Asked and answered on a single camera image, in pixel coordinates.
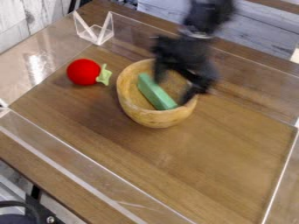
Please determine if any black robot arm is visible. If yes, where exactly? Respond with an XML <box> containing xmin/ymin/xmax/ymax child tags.
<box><xmin>152</xmin><ymin>0</ymin><xmax>235</xmax><ymax>105</ymax></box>

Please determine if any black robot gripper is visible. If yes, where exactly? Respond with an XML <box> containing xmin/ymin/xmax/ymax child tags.
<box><xmin>151</xmin><ymin>31</ymin><xmax>219</xmax><ymax>105</ymax></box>

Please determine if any brown wooden bowl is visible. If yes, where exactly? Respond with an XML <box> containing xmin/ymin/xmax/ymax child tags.
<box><xmin>116</xmin><ymin>59</ymin><xmax>198</xmax><ymax>129</ymax></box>

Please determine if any black table clamp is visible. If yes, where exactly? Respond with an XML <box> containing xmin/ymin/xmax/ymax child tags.
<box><xmin>0</xmin><ymin>183</ymin><xmax>66</xmax><ymax>224</ymax></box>

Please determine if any clear acrylic tray wall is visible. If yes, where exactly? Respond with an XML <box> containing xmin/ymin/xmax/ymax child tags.
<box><xmin>0</xmin><ymin>4</ymin><xmax>299</xmax><ymax>224</ymax></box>

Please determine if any green rectangular block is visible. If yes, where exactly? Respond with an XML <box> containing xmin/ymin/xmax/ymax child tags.
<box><xmin>136</xmin><ymin>73</ymin><xmax>178</xmax><ymax>110</ymax></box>

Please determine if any clear acrylic corner bracket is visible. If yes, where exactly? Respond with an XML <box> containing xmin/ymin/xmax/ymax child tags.
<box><xmin>72</xmin><ymin>11</ymin><xmax>115</xmax><ymax>46</ymax></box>

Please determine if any red toy tomato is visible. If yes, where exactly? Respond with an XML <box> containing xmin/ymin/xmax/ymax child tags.
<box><xmin>67</xmin><ymin>59</ymin><xmax>112</xmax><ymax>86</ymax></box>

